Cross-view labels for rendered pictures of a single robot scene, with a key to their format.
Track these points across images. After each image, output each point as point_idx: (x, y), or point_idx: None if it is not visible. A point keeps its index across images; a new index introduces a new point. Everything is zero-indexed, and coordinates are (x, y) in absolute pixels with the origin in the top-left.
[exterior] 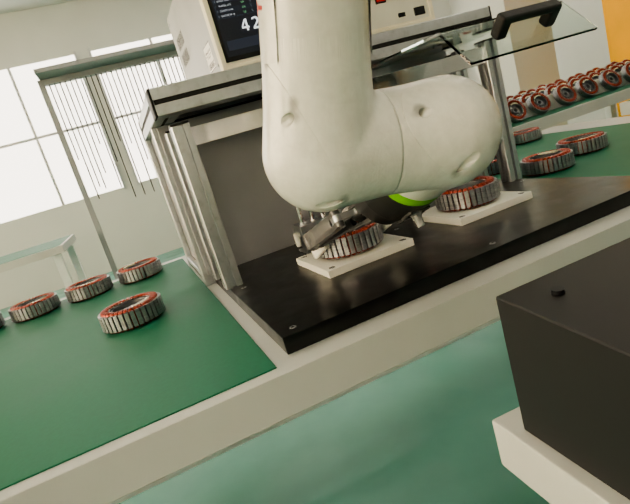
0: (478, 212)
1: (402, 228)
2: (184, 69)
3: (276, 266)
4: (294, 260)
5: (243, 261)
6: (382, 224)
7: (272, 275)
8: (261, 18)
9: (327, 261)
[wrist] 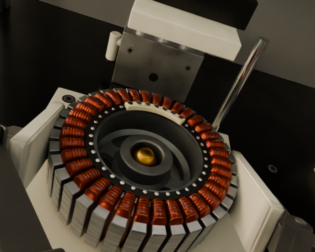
0: None
1: (282, 180)
2: None
3: (44, 63)
4: (78, 76)
5: (55, 3)
6: (235, 207)
7: None
8: None
9: (42, 186)
